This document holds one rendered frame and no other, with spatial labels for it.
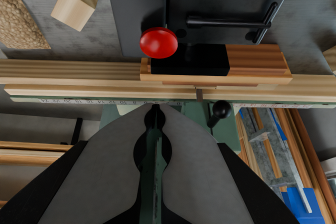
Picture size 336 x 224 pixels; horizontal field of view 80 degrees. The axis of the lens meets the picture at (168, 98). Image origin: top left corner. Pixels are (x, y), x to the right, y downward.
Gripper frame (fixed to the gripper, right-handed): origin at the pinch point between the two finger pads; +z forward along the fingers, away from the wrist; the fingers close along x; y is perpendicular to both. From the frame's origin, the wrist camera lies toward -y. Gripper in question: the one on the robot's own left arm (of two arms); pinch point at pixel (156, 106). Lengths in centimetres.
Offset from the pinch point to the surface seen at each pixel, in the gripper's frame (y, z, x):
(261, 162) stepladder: 76, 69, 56
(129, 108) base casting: 32, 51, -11
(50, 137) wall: 160, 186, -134
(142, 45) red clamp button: -2.4, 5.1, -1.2
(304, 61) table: 4.1, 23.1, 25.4
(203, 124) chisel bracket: 8.6, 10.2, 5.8
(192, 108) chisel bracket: 7.5, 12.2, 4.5
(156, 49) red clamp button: -2.1, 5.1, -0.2
